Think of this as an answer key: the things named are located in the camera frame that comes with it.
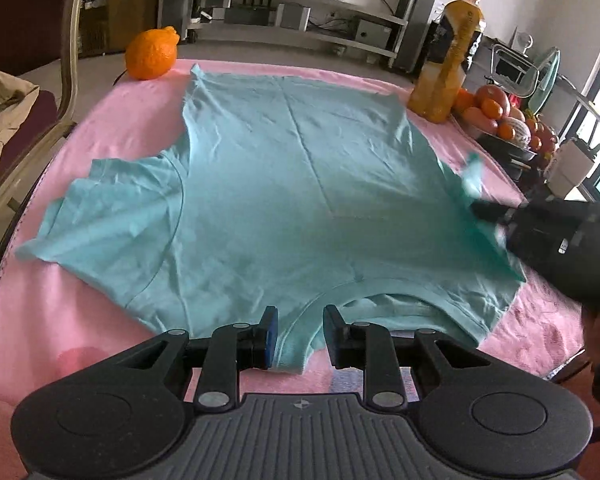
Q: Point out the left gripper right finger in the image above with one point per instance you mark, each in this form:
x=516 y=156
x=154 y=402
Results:
x=367 y=347

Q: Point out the metal fruit tray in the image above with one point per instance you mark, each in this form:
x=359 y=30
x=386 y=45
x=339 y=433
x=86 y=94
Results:
x=507 y=154

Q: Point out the pink dog-print towel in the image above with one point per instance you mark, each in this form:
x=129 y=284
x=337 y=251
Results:
x=99 y=395

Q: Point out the brown wooden cabinet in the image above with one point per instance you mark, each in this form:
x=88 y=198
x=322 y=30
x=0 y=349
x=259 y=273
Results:
x=108 y=26

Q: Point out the red apple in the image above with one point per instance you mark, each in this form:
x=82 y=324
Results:
x=493 y=93

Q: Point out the silver tv stand shelf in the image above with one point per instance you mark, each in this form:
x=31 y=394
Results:
x=344 y=26

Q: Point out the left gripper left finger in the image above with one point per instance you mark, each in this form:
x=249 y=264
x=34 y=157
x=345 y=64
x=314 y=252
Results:
x=230 y=350

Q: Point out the white plant pot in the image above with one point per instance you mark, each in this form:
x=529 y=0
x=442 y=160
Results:
x=570 y=165

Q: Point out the lone orange mandarin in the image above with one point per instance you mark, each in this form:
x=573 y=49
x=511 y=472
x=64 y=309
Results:
x=152 y=54

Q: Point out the office chair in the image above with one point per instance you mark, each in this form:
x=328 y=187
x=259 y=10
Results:
x=529 y=75

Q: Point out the orange juice bottle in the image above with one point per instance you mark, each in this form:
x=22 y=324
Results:
x=449 y=57

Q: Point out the teal t-shirt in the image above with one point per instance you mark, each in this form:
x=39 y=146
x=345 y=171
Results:
x=286 y=192

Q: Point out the wooden framed chair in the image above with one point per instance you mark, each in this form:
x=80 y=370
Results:
x=38 y=82

